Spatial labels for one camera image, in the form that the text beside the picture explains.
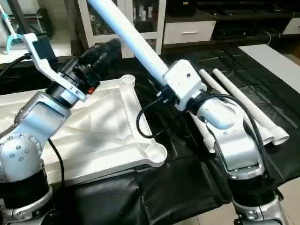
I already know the black slanted pole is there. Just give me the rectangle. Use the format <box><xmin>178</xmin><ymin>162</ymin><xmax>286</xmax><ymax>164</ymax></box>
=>
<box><xmin>7</xmin><ymin>0</ymin><xmax>30</xmax><ymax>37</ymax></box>

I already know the white flat board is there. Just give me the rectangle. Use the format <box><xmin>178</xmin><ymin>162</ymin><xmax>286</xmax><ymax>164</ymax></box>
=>
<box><xmin>238</xmin><ymin>44</ymin><xmax>300</xmax><ymax>94</ymax></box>

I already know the teal and white mop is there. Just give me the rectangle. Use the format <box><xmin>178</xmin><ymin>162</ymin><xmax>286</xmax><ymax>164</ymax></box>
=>
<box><xmin>0</xmin><ymin>5</ymin><xmax>25</xmax><ymax>55</ymax></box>

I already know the black work mat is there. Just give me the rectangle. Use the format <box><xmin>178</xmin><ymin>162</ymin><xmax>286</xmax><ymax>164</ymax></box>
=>
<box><xmin>0</xmin><ymin>45</ymin><xmax>300</xmax><ymax>225</ymax></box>

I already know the white drawer unit with handle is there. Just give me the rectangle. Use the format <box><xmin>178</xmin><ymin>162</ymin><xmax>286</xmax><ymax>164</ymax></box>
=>
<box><xmin>163</xmin><ymin>20</ymin><xmax>218</xmax><ymax>45</ymax></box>

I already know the small white drawer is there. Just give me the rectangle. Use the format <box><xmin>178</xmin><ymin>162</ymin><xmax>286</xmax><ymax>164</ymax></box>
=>
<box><xmin>281</xmin><ymin>18</ymin><xmax>300</xmax><ymax>36</ymax></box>

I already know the white plastic table top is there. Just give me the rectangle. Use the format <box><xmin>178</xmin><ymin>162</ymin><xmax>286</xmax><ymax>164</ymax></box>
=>
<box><xmin>0</xmin><ymin>74</ymin><xmax>168</xmax><ymax>186</ymax></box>

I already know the white glass door cabinet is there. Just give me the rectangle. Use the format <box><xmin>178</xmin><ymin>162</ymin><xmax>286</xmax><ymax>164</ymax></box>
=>
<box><xmin>77</xmin><ymin>0</ymin><xmax>167</xmax><ymax>57</ymax></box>

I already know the white plastic table leg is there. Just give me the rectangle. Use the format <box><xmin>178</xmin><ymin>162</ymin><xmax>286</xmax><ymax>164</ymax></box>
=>
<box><xmin>86</xmin><ymin>0</ymin><xmax>178</xmax><ymax>89</ymax></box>
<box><xmin>213</xmin><ymin>68</ymin><xmax>291</xmax><ymax>146</ymax></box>
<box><xmin>189</xmin><ymin>112</ymin><xmax>218</xmax><ymax>154</ymax></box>
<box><xmin>199</xmin><ymin>69</ymin><xmax>275</xmax><ymax>146</ymax></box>

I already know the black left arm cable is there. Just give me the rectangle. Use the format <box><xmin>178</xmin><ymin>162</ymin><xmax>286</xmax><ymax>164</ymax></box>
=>
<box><xmin>0</xmin><ymin>53</ymin><xmax>66</xmax><ymax>189</ymax></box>

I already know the black low shelf unit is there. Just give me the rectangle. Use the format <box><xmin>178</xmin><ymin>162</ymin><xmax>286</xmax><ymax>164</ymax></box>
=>
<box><xmin>166</xmin><ymin>0</ymin><xmax>300</xmax><ymax>44</ymax></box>

